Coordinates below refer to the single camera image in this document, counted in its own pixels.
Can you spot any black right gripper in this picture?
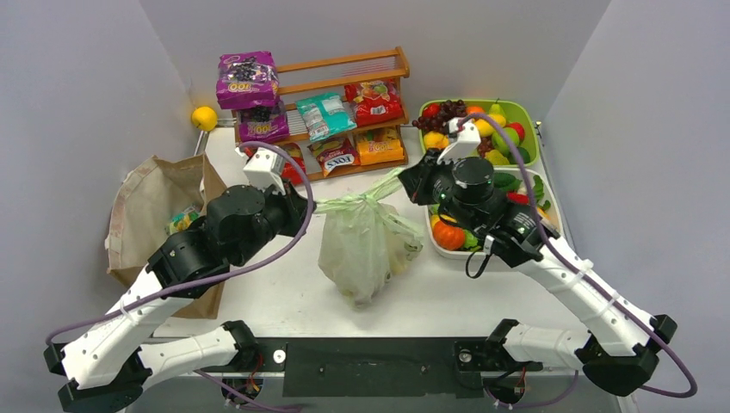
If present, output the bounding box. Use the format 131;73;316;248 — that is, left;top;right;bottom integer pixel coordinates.
400;147;481;232

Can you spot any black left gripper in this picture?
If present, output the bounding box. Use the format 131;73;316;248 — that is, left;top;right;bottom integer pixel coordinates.
232;176;315;267

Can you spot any green Fox's candy bag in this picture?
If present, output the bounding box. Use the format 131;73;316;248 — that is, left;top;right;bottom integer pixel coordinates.
164;205;201;236

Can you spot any pale green plastic grocery bag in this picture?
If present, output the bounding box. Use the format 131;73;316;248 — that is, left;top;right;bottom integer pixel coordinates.
316;167;424;308

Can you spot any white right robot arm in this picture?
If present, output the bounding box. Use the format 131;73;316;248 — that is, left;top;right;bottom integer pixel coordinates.
398;150;677;397

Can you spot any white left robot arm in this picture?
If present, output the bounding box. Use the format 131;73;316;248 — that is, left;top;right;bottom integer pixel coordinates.
44;183;316;412

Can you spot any red candy bag bottom shelf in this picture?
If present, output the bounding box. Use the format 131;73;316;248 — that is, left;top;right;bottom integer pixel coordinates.
279;142;309;187

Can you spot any red candy bag shelf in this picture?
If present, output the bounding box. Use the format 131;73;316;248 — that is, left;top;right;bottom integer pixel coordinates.
344;79;403;127
279;142;309;187

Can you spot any brown paper bag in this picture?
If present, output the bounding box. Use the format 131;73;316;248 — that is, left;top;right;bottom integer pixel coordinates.
105;155;226;287

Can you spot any purple candy bag middle shelf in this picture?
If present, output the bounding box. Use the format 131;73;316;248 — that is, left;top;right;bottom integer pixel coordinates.
238;101;290;144

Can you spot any orange candy bag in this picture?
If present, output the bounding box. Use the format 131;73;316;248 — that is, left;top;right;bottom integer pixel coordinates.
353;127;405;165

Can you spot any red Fox's candy bag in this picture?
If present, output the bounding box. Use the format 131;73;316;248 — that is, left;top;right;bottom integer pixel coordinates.
308;136;361;177

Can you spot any red candy bag middle shelf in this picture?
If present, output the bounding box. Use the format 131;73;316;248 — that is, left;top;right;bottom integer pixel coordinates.
344;79;403;127

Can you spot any purple grape candy bag top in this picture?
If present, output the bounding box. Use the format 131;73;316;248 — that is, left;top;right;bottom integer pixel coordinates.
216;51;279;110

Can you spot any orange toy pumpkin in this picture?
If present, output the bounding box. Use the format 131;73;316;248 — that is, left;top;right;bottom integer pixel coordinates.
431;219;466;251

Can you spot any white vegetable basket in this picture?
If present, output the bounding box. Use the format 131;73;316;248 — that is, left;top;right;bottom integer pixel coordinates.
425;166;565;260

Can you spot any green apple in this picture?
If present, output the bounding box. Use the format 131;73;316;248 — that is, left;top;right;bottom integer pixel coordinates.
492;126;520;156

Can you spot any dark red grape bunch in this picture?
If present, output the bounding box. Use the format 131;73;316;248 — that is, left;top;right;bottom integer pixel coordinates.
411;100;467;134

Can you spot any green fruit basket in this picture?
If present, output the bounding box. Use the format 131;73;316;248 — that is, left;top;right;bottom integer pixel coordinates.
412;98;540;166

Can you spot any teal white snack packet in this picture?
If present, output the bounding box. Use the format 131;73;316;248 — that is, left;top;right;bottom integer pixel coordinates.
295;92;357;143

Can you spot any wooden snack shelf rack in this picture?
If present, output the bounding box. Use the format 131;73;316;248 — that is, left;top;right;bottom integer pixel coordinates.
216;47;410;181

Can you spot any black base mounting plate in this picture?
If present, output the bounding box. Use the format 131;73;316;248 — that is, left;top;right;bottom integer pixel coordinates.
220;337;542;398

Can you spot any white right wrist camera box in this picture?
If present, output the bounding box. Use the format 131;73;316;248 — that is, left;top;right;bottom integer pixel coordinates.
437;118;481;164

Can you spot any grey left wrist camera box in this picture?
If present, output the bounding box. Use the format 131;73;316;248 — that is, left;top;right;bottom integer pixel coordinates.
244;148;285;194

